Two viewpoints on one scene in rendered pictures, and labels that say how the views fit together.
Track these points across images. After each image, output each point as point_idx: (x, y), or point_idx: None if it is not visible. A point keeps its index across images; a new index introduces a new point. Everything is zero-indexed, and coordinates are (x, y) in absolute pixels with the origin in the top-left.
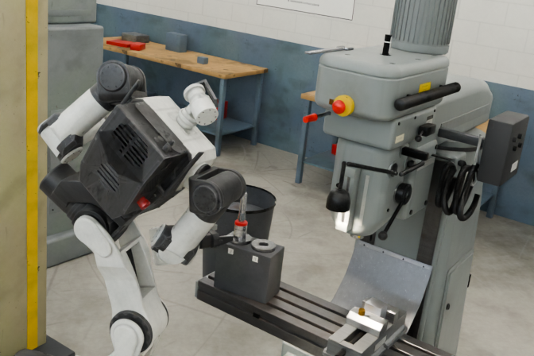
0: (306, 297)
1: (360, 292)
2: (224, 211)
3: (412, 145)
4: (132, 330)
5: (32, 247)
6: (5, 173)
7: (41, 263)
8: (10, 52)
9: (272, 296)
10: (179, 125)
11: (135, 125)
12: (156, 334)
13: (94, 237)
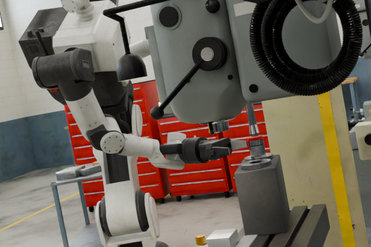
0: (293, 243)
1: None
2: (67, 88)
3: None
4: (95, 210)
5: (341, 202)
6: (301, 127)
7: (356, 221)
8: None
9: (265, 232)
10: (78, 19)
11: (31, 21)
12: (114, 222)
13: None
